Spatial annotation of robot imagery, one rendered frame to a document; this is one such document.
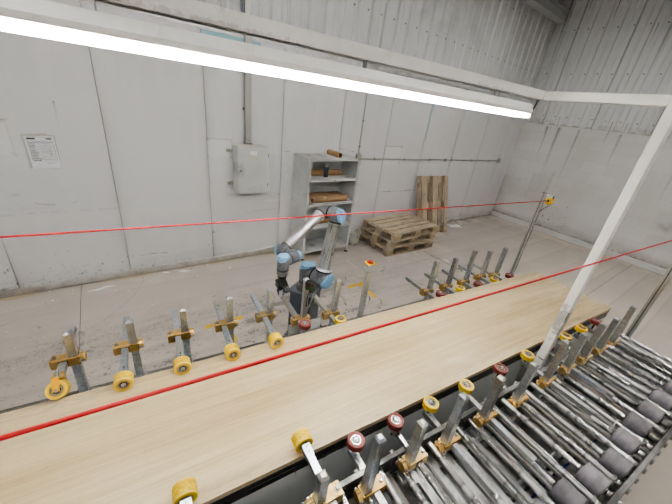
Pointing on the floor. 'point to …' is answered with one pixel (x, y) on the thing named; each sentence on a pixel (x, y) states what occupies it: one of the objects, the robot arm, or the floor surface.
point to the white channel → (183, 11)
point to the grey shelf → (304, 183)
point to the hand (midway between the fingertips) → (282, 298)
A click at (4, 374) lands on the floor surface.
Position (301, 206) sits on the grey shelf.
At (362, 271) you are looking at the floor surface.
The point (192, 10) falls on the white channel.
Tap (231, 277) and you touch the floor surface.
